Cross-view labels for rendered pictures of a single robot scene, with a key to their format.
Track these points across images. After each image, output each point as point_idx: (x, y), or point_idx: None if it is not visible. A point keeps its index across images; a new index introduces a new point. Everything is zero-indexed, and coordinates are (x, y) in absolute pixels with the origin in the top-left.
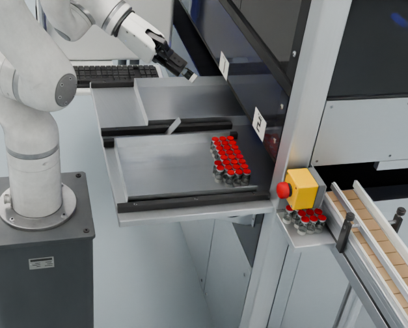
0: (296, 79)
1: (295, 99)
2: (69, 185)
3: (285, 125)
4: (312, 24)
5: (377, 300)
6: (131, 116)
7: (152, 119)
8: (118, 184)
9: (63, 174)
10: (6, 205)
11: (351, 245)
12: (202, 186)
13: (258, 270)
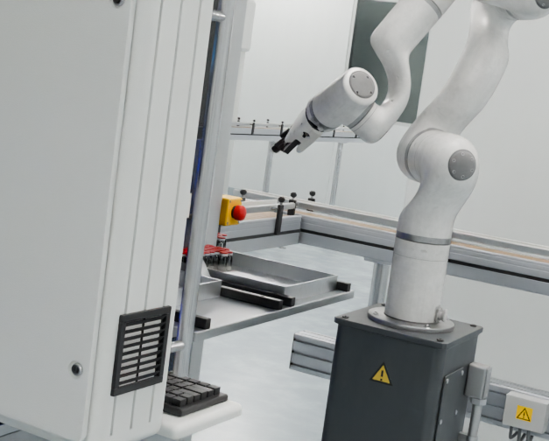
0: (224, 116)
1: (225, 135)
2: (362, 318)
3: (217, 166)
4: (235, 60)
5: (245, 232)
6: (213, 304)
7: (214, 279)
8: (322, 295)
9: (359, 322)
10: (443, 325)
11: (221, 226)
12: (247, 273)
13: (200, 349)
